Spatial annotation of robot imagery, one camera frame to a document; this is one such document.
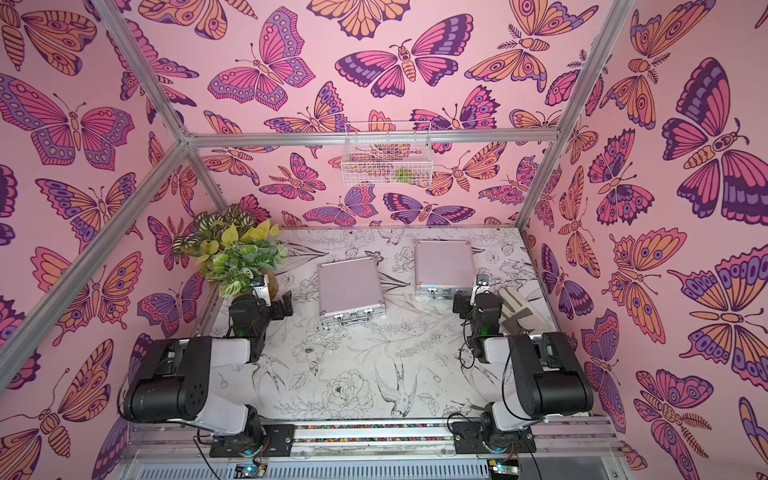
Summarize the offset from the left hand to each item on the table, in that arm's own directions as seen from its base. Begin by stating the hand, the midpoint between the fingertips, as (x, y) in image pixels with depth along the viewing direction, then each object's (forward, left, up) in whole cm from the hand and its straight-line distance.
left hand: (278, 289), depth 95 cm
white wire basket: (+34, -35, +27) cm, 55 cm away
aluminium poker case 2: (+12, -54, -5) cm, 56 cm away
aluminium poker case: (+1, -22, -2) cm, 23 cm away
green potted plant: (+1, +7, +19) cm, 21 cm away
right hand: (-1, -63, 0) cm, 63 cm away
